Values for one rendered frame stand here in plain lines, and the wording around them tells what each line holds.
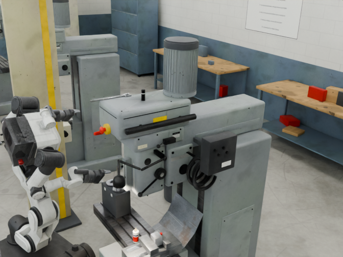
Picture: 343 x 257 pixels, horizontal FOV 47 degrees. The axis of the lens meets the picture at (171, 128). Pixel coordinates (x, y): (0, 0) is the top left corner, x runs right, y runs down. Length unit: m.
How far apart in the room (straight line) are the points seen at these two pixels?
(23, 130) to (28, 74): 1.36
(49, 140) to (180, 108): 0.82
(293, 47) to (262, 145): 4.29
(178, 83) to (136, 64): 7.44
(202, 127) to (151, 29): 7.34
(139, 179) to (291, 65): 4.92
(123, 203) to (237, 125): 0.98
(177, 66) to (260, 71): 5.19
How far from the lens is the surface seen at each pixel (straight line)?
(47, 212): 2.83
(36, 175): 2.49
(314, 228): 4.63
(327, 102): 5.88
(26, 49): 3.72
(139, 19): 9.41
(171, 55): 2.21
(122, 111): 2.05
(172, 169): 2.37
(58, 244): 3.29
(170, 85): 2.25
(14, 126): 2.48
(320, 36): 6.50
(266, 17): 7.18
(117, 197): 2.80
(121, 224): 2.84
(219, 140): 2.15
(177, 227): 2.81
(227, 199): 2.64
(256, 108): 2.68
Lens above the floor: 2.60
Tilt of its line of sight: 23 degrees down
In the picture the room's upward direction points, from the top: 2 degrees clockwise
